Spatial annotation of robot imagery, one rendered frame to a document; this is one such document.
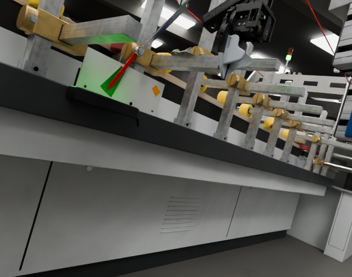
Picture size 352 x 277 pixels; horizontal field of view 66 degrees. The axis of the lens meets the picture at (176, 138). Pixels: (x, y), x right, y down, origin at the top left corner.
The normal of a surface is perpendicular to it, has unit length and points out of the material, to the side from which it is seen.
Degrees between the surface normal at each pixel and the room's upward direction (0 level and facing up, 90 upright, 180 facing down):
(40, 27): 90
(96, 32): 90
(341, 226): 90
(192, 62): 90
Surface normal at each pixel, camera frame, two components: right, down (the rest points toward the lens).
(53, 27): 0.71, 0.21
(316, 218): -0.65, -0.19
